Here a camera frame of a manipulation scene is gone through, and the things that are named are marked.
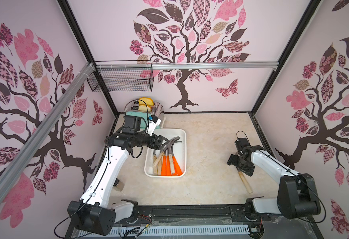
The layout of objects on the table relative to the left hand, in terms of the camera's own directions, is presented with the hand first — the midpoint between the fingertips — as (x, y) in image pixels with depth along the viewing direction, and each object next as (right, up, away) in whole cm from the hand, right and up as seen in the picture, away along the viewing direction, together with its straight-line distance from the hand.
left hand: (161, 142), depth 73 cm
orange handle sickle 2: (+7, -20, +13) cm, 25 cm away
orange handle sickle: (+8, -18, +15) cm, 25 cm away
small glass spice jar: (-23, -24, +5) cm, 34 cm away
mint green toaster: (-23, +20, +28) cm, 41 cm away
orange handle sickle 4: (0, -16, +17) cm, 23 cm away
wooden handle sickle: (-1, -9, +22) cm, 24 cm away
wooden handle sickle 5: (+49, -28, +8) cm, 56 cm away
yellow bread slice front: (-14, +21, +25) cm, 35 cm away
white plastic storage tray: (+10, -9, +26) cm, 29 cm away
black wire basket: (-38, +47, +49) cm, 78 cm away
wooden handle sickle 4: (+4, -11, +20) cm, 23 cm away
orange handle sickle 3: (+3, -19, +13) cm, 23 cm away
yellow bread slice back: (-13, +26, +28) cm, 40 cm away
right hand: (+43, -16, +15) cm, 48 cm away
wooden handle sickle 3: (-5, -15, +13) cm, 20 cm away
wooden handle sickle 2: (-3, -17, +15) cm, 23 cm away
